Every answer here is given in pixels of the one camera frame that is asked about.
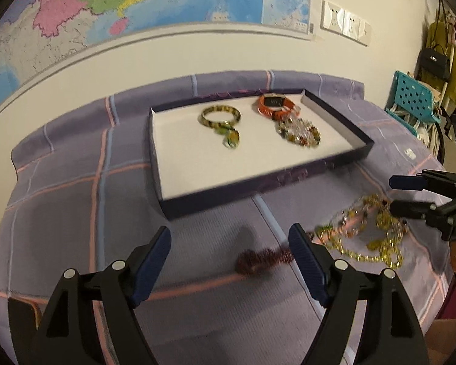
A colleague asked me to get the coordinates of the yellow pendant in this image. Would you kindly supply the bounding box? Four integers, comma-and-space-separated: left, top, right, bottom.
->
222, 127, 241, 150

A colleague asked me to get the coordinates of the amber bangle with green charm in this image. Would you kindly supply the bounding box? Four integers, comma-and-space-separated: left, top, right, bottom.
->
201, 105, 242, 135

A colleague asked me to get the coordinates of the white wall socket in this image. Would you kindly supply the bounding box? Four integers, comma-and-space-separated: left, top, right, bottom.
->
359, 19, 372, 46
321, 0, 344, 33
342, 9, 361, 39

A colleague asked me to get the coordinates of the black handbag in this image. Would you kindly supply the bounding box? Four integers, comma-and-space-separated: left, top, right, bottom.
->
418, 43, 451, 82

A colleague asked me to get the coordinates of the black smartphone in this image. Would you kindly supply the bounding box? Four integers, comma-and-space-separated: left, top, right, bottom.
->
8, 298, 48, 354

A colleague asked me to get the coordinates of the mixed crystal chip necklace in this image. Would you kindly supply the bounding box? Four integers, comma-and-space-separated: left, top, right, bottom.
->
275, 114, 322, 149

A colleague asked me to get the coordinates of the purple bead necklace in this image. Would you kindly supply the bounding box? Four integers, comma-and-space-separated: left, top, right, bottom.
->
234, 247, 295, 275

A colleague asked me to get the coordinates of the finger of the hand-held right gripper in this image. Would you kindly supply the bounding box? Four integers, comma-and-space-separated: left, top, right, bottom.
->
389, 200, 453, 229
389, 170, 456, 194

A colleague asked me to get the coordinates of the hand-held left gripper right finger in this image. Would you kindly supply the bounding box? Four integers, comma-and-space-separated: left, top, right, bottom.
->
288, 223, 430, 365

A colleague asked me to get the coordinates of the teal perforated plastic chair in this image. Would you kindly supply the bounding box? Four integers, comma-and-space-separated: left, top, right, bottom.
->
385, 70, 441, 137

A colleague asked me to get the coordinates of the orange smart watch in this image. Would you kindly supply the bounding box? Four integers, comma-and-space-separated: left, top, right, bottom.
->
256, 93, 302, 116

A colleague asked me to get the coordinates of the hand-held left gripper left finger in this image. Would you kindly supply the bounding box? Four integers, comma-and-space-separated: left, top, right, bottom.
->
17, 226, 171, 365

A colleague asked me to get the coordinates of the purple plaid blanket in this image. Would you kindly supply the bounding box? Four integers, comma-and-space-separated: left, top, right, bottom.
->
0, 69, 453, 365

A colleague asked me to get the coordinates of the yellow bead necklace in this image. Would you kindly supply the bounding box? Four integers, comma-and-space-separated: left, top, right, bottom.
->
308, 194, 409, 270

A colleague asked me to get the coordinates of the dark blue shallow box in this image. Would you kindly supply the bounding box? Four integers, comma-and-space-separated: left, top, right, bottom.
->
149, 89, 375, 221

